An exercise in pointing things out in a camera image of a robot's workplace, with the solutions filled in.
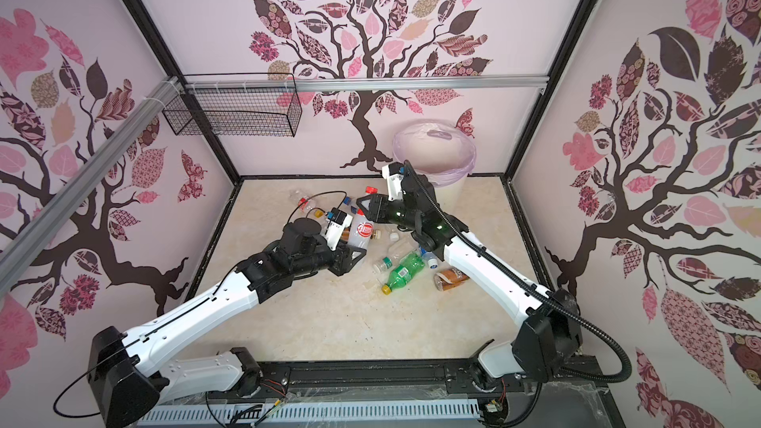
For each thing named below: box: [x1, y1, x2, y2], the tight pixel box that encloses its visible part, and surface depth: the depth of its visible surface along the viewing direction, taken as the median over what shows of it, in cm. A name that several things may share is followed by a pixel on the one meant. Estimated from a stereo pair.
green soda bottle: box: [381, 252, 427, 296], surface depth 90 cm
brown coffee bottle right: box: [433, 266, 470, 293], surface depth 88 cm
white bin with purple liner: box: [391, 119, 477, 213], surface depth 100 cm
